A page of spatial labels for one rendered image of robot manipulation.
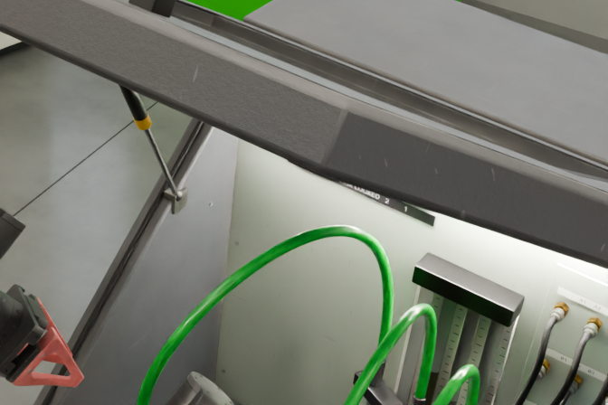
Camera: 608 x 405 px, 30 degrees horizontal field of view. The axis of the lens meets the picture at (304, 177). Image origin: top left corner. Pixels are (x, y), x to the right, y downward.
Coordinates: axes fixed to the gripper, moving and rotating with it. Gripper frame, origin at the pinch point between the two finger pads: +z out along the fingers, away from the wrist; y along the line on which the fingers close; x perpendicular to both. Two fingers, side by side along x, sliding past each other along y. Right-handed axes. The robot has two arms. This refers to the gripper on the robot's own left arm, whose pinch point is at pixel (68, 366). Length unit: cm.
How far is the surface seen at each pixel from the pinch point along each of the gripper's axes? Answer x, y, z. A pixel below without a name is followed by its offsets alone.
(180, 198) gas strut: -19.7, 27.0, 11.5
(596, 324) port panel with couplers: -43, -10, 47
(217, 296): -16.3, -1.6, 7.3
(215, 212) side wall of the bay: -20.6, 35.3, 22.2
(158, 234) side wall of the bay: -14.0, 26.9, 12.7
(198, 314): -13.4, -1.7, 7.0
